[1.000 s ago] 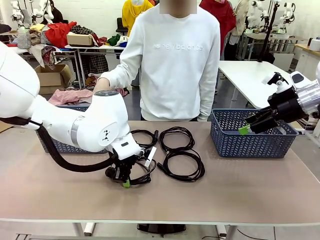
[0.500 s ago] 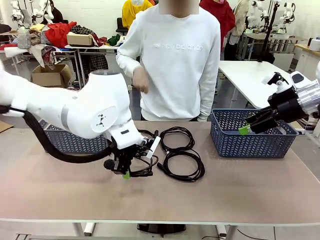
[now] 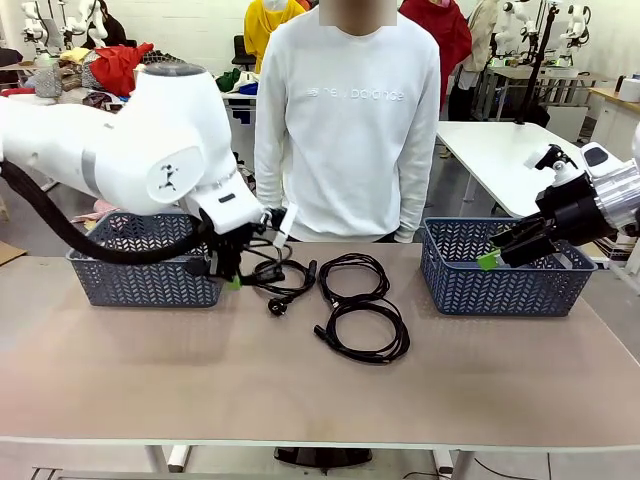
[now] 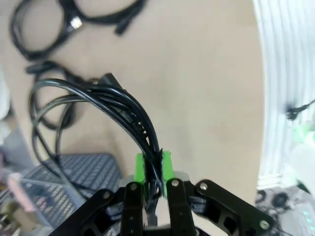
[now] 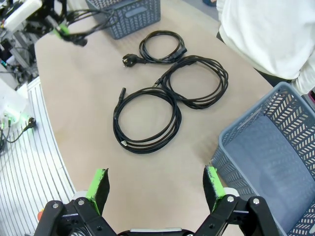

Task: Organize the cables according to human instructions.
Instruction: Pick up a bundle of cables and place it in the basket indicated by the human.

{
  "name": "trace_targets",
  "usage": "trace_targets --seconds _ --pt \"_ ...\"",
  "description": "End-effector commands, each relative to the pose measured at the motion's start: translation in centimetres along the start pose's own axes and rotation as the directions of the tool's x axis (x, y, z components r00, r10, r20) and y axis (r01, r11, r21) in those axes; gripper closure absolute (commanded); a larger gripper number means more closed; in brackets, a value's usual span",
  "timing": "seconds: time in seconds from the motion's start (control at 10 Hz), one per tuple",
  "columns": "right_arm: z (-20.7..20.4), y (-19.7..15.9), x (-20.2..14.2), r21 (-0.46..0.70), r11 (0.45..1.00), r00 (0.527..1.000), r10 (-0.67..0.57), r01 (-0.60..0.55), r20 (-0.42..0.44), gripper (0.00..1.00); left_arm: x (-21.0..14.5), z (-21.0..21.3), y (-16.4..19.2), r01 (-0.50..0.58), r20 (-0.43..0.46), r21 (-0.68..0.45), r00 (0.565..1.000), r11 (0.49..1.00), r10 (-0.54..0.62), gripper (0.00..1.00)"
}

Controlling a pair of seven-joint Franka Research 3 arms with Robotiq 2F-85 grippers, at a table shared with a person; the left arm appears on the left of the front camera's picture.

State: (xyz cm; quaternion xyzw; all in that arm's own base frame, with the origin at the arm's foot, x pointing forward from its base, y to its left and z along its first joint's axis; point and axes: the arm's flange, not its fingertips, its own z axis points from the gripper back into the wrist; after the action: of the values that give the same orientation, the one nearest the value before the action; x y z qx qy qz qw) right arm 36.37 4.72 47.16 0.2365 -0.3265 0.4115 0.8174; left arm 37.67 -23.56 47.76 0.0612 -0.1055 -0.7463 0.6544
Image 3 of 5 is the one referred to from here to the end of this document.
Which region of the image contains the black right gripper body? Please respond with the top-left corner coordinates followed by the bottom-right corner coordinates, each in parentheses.
top-left (534, 172), bottom-right (619, 247)

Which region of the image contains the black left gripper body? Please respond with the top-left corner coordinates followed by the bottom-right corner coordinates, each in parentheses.
top-left (198, 208), bottom-right (256, 279)

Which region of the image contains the black power cable Schuko plug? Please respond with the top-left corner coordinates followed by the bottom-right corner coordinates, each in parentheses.
top-left (238, 248), bottom-right (319, 318)

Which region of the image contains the person's left forearm white sleeve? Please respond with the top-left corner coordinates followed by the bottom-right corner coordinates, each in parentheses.
top-left (397, 144), bottom-right (442, 245)

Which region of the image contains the person's right forearm white sleeve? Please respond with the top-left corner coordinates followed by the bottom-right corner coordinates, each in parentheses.
top-left (253, 134), bottom-right (291, 214)

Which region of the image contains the blue-grey plastic mesh basket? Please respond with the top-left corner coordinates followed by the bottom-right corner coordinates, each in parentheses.
top-left (419, 216), bottom-right (599, 318)
top-left (66, 212), bottom-right (226, 308)

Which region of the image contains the black tripod pole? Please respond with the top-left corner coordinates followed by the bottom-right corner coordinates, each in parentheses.
top-left (514, 0), bottom-right (560, 126)

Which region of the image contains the person torso white sweatshirt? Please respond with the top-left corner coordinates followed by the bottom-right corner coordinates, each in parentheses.
top-left (253, 7), bottom-right (442, 245)

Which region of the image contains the green cloth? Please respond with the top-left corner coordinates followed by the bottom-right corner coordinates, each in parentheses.
top-left (214, 68), bottom-right (242, 92)

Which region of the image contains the white table leg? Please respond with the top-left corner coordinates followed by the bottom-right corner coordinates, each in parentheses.
top-left (144, 443), bottom-right (192, 474)
top-left (432, 448), bottom-right (474, 480)

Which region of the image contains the person in beige jacket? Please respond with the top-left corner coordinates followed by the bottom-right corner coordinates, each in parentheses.
top-left (459, 0), bottom-right (501, 121)

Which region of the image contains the black round floor base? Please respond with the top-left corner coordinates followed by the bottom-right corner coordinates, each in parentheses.
top-left (273, 447), bottom-right (374, 466)

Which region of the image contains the person in red jacket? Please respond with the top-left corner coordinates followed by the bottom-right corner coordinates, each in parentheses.
top-left (399, 0), bottom-right (474, 109)

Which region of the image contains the red garment pile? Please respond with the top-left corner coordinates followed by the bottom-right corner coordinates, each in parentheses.
top-left (92, 42), bottom-right (156, 99)

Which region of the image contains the person in yellow hoodie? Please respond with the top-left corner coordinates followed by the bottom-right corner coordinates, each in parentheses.
top-left (243, 0), bottom-right (307, 74)

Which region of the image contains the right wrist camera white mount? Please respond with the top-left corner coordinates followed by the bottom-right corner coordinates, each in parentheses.
top-left (523, 144), bottom-right (584, 187)

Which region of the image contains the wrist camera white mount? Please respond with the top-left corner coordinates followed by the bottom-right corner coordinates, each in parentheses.
top-left (523, 144), bottom-right (584, 187)
top-left (259, 203), bottom-right (300, 247)

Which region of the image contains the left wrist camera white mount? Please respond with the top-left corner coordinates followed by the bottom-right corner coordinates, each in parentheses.
top-left (259, 203), bottom-right (300, 247)

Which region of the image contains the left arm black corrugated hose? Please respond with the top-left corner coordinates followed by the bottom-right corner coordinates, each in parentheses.
top-left (0, 160), bottom-right (214, 266)

